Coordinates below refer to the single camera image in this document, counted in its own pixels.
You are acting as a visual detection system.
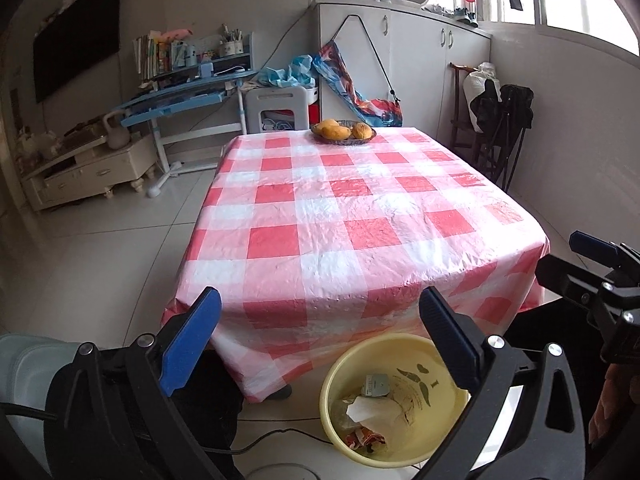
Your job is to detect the white round floor device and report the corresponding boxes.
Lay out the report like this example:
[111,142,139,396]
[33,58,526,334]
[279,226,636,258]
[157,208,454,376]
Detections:
[245,465,321,480]

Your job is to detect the white pen holder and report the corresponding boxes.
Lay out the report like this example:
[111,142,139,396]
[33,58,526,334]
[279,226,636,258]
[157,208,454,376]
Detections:
[219,25,245,58]

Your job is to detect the person's left leg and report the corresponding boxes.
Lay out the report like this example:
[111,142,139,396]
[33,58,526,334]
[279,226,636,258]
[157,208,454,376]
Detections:
[185,347,243,441]

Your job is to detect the yellow plastic bucket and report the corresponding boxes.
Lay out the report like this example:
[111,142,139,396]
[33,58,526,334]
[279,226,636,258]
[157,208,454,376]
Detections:
[320,333,471,463]

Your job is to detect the person's right leg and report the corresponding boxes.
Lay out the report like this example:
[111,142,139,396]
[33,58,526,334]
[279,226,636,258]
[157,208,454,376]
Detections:
[505,300,601,361]

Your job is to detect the black floor cable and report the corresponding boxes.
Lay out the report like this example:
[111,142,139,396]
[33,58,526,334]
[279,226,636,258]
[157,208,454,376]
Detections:
[220,427,333,456]

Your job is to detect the white plastic stool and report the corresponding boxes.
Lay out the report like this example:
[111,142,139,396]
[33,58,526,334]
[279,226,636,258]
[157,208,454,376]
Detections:
[240,85,321,135]

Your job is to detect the row of books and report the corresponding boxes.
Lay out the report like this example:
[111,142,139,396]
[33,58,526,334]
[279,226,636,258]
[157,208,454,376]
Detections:
[132,32,173,80]

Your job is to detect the blue study desk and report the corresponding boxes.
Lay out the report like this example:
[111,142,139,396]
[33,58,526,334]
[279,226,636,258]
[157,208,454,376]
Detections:
[112,32,256,200]

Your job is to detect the black hanging cord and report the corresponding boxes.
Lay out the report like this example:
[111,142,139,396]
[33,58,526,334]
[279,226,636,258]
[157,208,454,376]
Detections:
[332,14,401,106]

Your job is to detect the colourful printed hanging bag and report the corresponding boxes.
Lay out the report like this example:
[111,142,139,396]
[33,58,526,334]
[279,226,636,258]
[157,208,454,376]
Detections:
[312,41,403,128]

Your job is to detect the pink kettlebell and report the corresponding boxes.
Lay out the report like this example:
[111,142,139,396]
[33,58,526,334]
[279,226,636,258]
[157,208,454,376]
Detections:
[102,112,131,150]

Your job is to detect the red snack packet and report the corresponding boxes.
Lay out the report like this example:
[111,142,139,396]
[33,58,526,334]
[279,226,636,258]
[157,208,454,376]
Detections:
[347,427,388,450]

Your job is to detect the black folding chair frame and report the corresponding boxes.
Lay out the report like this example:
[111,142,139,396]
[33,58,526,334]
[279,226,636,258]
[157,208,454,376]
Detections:
[480,110,526,192]

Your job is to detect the white stuffed bag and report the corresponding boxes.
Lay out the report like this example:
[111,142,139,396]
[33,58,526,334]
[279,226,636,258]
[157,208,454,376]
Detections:
[462,62,501,106]

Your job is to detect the pale grey seat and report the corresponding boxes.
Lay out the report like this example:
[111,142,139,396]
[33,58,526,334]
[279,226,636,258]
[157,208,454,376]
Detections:
[0,332,81,476]

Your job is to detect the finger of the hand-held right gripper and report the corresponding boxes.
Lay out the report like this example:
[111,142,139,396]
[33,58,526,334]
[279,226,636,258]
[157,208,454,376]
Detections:
[535,254,616,308]
[570,230,640,272]

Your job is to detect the black wall television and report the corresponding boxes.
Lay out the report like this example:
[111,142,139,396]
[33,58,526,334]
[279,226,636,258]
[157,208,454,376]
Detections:
[32,0,123,104]

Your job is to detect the dark fruit basket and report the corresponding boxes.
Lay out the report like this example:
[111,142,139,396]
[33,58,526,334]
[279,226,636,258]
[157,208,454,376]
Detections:
[311,120,377,146]

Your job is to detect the pair of dark sneakers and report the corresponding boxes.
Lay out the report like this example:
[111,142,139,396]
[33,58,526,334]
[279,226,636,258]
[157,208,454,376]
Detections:
[422,4,481,27]

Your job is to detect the person's leg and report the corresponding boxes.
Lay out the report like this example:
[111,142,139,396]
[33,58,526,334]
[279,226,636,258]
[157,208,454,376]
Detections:
[185,347,243,441]
[505,300,601,361]

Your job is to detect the small grey green packet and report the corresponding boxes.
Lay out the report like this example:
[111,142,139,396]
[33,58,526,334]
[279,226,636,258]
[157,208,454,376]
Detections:
[362,374,391,397]

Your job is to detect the dark wooden chair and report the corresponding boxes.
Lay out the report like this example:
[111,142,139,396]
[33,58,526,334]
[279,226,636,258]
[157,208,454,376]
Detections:
[448,62,493,161]

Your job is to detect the blue crumpled plastic sheet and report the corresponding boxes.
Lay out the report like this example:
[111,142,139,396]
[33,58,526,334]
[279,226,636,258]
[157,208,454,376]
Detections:
[257,53,318,88]

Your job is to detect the white cupboard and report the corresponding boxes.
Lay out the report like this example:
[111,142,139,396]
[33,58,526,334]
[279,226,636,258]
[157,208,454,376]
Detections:
[315,0,493,143]

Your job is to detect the white television cabinet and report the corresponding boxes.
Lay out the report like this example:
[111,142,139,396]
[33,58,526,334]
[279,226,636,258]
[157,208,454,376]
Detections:
[22,132,160,211]

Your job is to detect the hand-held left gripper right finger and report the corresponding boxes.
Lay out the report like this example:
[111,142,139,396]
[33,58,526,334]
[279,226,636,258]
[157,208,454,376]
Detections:
[415,286,586,480]

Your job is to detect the pink checked tablecloth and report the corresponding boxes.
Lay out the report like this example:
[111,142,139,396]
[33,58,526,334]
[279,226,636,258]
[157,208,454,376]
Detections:
[161,127,551,403]

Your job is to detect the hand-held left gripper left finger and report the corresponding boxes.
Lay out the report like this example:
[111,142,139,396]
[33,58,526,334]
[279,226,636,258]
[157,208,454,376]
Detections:
[45,286,228,480]

